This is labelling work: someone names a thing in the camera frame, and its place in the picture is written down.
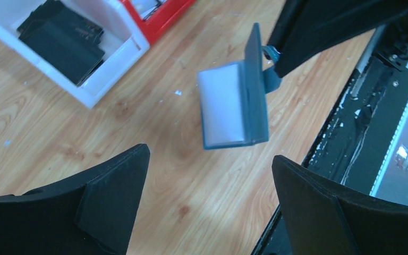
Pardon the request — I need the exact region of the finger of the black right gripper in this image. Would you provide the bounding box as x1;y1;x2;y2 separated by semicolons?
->
267;0;408;78

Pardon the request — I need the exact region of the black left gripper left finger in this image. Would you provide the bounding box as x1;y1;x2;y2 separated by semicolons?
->
0;144;150;254

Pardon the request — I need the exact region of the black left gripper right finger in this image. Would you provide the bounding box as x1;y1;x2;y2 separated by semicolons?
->
272;155;408;254

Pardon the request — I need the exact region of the blue card holder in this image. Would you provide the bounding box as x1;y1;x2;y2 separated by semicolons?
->
197;23;282;150

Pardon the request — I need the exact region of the white cards stack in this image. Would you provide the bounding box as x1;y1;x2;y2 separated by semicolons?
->
130;0;165;19

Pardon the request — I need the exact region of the red plastic bin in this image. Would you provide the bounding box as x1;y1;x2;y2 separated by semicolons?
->
120;0;196;46

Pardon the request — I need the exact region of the white plastic bin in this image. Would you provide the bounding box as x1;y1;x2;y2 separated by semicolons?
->
0;1;150;108

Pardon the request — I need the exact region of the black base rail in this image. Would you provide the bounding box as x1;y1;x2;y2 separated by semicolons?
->
253;21;408;254

